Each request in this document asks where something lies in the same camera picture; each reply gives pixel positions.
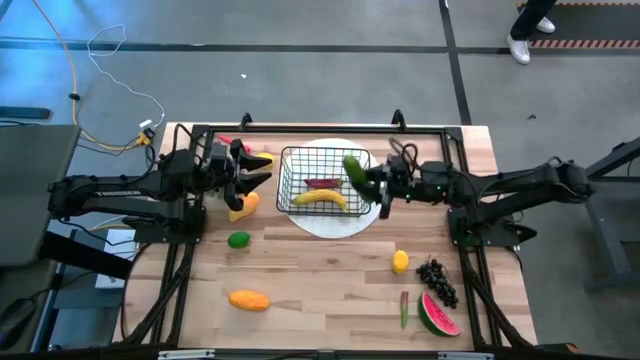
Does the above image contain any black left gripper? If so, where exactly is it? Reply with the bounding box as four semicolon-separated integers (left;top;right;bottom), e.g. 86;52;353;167
202;139;274;212

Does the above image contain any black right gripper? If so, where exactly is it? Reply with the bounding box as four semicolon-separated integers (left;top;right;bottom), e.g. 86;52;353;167
360;167;421;220

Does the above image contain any green cucumber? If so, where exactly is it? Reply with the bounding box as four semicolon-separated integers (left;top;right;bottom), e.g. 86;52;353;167
342;153;374;199

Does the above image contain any small red chili pepper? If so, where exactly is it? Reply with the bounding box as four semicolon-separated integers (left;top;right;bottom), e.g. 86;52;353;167
217;133;252;154

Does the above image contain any yellow banana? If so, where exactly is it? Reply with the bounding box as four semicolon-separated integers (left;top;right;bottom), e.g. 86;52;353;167
291;188;349;212

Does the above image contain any green lime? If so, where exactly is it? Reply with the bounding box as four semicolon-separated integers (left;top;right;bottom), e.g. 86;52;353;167
227;230;252;250

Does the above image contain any yellow lemon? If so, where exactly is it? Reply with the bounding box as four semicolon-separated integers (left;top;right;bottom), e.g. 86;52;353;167
391;249;410;276

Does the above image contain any dark grape bunch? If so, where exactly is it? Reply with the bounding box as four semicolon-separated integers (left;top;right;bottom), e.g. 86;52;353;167
415;257;460;310

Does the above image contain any orange mango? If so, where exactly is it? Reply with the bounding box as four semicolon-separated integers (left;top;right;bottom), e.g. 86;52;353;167
227;289;272;313

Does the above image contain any watermelon slice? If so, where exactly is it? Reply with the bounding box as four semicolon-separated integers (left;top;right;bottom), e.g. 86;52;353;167
417;291;463;338

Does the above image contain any white round plate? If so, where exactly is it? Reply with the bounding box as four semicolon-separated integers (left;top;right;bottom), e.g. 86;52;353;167
285;137;384;240

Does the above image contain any white paper sheet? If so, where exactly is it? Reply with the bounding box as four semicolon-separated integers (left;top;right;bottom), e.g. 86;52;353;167
93;227;137;290

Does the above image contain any grey cabinet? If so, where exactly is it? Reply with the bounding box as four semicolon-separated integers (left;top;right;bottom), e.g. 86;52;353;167
0;123;82;269

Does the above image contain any person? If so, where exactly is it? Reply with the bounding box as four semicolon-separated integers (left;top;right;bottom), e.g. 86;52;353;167
505;0;557;66

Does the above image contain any black flat bar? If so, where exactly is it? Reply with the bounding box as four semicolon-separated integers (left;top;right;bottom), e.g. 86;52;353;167
0;106;52;121

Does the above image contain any dark grey equipment stand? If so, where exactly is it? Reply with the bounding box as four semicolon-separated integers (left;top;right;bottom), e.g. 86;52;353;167
582;134;640;294

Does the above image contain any black hazard striped floor mat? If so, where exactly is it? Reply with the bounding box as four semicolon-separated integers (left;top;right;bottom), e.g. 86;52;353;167
516;0;640;50

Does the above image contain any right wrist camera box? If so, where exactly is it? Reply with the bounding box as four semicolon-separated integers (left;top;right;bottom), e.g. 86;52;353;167
388;154;410;177

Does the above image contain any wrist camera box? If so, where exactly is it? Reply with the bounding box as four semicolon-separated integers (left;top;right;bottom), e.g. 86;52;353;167
208;141;232;167
388;154;410;177

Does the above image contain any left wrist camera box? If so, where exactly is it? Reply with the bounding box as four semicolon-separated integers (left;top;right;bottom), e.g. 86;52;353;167
208;141;232;167

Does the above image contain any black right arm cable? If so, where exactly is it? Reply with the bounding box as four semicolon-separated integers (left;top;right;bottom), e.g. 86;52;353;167
387;135;421;166

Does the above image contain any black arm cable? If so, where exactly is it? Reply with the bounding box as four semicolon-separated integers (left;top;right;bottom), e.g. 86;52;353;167
387;135;421;166
143;122;207;174

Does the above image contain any black wire basket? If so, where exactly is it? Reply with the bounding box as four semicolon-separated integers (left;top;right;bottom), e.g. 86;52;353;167
276;145;374;219

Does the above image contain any black aluminium table frame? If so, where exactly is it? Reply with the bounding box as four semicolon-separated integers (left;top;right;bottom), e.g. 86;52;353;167
112;108;576;360

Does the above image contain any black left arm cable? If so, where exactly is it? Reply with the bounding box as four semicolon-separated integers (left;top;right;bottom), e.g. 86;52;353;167
143;122;207;174

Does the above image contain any white floor cable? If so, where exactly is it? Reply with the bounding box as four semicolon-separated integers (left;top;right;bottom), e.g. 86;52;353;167
86;23;167;130

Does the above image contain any silver bracket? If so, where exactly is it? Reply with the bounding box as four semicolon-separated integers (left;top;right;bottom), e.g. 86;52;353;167
157;349;216;360
437;351;495;360

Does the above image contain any orange floor cable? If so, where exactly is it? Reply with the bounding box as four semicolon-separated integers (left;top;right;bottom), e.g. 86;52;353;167
30;0;151;151

